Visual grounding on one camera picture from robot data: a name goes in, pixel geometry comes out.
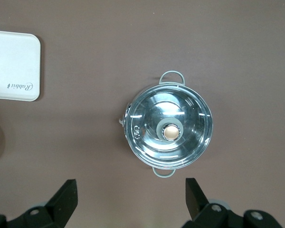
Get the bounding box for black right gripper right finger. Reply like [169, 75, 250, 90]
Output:
[180, 178, 282, 228]

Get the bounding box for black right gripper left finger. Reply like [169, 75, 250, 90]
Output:
[0, 180, 78, 228]

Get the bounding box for cream rectangular rabbit tray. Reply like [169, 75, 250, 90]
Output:
[0, 30, 42, 102]

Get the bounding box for glass pot lid copper knob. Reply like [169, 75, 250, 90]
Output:
[127, 84, 214, 170]

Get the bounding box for brown table mat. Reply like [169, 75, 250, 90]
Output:
[0, 0, 285, 228]

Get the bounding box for steel electric pot grey handles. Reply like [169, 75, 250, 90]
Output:
[118, 70, 214, 179]

